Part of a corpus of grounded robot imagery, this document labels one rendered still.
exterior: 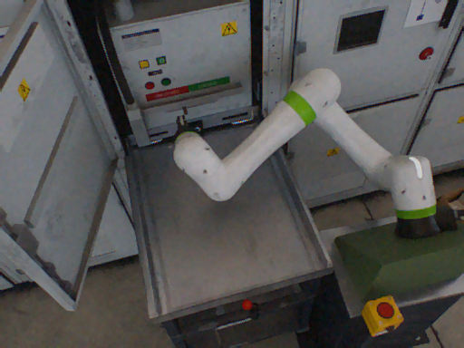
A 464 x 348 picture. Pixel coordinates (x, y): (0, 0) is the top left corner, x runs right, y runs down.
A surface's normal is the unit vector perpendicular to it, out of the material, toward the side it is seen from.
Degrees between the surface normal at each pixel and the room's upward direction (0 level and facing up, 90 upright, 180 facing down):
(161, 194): 0
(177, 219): 0
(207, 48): 90
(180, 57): 90
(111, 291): 0
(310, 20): 90
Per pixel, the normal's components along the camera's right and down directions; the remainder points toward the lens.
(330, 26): 0.26, 0.77
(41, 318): -0.05, -0.59
